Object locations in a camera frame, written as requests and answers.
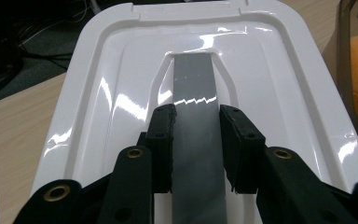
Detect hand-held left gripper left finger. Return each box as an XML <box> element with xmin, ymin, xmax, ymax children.
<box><xmin>145</xmin><ymin>103</ymin><xmax>178</xmax><ymax>194</ymax></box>

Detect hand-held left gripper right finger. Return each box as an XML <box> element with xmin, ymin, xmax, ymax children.
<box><xmin>218</xmin><ymin>104</ymin><xmax>267</xmax><ymax>194</ymax></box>

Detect white box lid grey handle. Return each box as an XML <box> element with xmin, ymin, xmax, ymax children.
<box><xmin>29</xmin><ymin>0</ymin><xmax>358</xmax><ymax>224</ymax></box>

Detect translucent grey storage box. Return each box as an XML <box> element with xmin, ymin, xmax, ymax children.
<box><xmin>323</xmin><ymin>0</ymin><xmax>358</xmax><ymax>144</ymax></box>

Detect black floor cables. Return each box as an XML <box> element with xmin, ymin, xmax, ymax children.
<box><xmin>12</xmin><ymin>0</ymin><xmax>101</xmax><ymax>63</ymax></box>

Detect white metal desk frame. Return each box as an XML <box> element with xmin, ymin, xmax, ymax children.
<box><xmin>88</xmin><ymin>0</ymin><xmax>103</xmax><ymax>15</ymax></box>

